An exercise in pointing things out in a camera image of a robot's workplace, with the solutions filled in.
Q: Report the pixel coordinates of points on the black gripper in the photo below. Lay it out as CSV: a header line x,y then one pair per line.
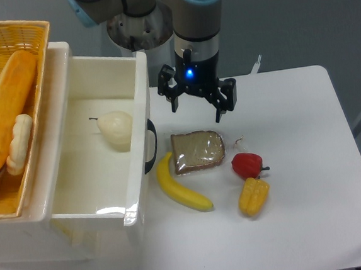
x,y
197,79

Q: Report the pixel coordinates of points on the white top drawer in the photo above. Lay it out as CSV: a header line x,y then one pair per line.
x,y
101,186

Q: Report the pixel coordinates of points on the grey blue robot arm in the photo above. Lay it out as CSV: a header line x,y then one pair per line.
x,y
193,25

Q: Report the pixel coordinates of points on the white drawer cabinet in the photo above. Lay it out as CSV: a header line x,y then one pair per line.
x,y
39,217

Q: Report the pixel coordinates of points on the wrapped bread slice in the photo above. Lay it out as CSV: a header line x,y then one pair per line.
x,y
196,151

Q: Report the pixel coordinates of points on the white pear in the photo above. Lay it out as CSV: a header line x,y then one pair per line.
x,y
116,129

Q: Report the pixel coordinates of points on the red bell pepper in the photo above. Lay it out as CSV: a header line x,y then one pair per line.
x,y
248,165

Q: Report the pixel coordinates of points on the yellow banana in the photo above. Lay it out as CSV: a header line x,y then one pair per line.
x,y
178,192

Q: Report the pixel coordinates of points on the yellow bell pepper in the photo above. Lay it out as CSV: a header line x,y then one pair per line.
x,y
253,196

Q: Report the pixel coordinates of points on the cream bread roll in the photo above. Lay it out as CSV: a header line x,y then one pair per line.
x,y
19,145

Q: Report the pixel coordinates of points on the orange baguette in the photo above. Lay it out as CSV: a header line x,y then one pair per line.
x,y
16,80

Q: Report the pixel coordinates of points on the yellow wicker basket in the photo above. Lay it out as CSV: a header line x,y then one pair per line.
x,y
33,37

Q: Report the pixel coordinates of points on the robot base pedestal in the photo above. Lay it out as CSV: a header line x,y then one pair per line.
x,y
151,34

